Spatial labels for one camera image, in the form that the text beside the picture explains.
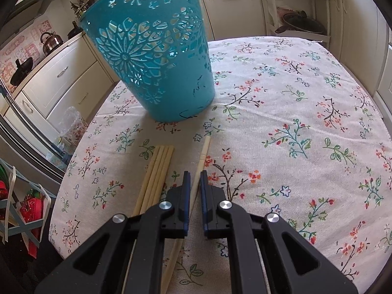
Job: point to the white kitchen base cabinets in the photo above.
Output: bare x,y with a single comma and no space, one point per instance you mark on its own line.
61,76

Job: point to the pink wall stickers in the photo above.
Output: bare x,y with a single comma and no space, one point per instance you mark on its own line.
18,49

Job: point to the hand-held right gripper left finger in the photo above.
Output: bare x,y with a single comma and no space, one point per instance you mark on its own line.
185,202

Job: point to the metal kettle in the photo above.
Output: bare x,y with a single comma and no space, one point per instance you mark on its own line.
52,44

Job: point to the black wok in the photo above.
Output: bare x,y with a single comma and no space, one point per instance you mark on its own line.
23,70

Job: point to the black pot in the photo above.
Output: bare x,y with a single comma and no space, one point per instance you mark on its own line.
75,30

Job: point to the white folding shelf rack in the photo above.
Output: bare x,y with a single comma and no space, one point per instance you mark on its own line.
12,220

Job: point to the transparent plastic bag on floor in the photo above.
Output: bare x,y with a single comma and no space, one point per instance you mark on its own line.
72,128

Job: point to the row of wooden chopsticks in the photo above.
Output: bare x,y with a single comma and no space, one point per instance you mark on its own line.
153,174

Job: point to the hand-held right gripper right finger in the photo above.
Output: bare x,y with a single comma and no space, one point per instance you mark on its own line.
203,202

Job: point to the white tiered rack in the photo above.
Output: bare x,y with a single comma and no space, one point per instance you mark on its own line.
269,12

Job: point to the long wooden chopstick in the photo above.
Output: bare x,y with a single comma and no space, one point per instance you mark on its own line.
204,153

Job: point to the teal perforated plastic basket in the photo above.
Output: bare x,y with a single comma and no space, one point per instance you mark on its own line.
137,67

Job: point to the wall utensil rack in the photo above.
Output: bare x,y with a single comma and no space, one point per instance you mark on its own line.
88,0

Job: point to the floral tablecloth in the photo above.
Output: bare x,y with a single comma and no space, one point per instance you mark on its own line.
291,165

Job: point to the silver sliding door frame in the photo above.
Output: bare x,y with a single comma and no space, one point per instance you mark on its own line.
24,141

